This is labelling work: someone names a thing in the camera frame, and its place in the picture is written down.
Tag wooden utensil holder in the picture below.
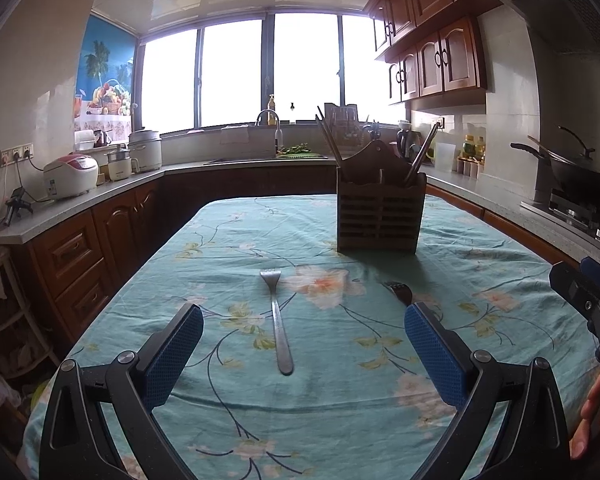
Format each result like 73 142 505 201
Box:
336 139 427 256

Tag white pot cooker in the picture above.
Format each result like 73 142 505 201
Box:
127 129 163 173

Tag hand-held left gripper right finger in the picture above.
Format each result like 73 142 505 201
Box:
405 302 570 480

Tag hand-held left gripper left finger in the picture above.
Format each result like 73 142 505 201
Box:
39 302 204 480

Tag white pitcher green handle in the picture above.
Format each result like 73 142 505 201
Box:
427 141 456 173

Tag small white electric pot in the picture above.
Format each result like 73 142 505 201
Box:
105 147 141 182

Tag teal floral tablecloth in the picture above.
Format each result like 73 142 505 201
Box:
22 194 600 480

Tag wooden spatula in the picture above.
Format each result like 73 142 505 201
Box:
526 135 561 161

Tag small black tripod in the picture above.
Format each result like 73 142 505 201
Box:
5 187 33 226

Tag black wok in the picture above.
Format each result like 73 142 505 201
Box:
511 126 600 208

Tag green vegetable basket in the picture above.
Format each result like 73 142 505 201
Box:
276 144 326 160

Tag wooden upper cabinets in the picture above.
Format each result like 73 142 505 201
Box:
364 0 511 107

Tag range hood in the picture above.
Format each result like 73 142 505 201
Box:
482 0 600 63

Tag steel electric kettle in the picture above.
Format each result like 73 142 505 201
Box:
396 129 422 161

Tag curved metal faucet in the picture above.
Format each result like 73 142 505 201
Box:
256 109 285 157

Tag large kitchen window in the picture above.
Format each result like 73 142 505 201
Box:
135 10 406 136

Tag gas stove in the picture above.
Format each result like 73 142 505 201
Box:
520 187 600 246

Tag metal fork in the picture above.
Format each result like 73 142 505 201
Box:
382 281 414 307
260 269 295 376

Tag wooden chopstick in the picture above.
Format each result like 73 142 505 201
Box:
316 106 345 181
320 115 350 182
409 122 441 187
405 122 438 186

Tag grey countertop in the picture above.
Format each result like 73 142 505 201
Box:
0 157 600 281

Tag dish rack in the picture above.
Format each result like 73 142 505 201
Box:
325 102 362 141

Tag white pink rice cooker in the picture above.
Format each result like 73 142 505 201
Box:
43 154 100 198

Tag wall socket strip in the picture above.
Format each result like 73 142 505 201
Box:
0 145 35 167

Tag person's right hand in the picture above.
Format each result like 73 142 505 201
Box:
569 369 600 460

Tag palm and fruit wall poster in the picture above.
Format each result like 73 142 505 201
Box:
74 14 141 133

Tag metal storage rack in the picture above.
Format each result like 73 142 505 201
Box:
0 250 61 386

